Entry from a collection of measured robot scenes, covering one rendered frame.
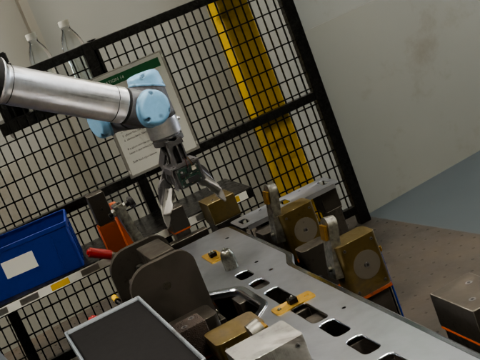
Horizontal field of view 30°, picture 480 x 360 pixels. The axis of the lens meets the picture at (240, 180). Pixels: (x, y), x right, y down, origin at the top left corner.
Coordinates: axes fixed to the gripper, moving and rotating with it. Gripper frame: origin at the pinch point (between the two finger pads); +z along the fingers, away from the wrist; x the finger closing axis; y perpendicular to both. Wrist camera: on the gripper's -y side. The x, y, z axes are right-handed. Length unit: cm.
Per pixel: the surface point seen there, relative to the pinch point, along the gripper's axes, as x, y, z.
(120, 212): -16.4, 1.7, -8.6
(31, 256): -37, -35, 1
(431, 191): 187, -237, 112
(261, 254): 7.1, 13.6, 11.1
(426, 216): 164, -208, 112
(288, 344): -14, 83, 0
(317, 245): 17.4, 22.0, 12.1
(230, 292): -5.5, 25.6, 11.3
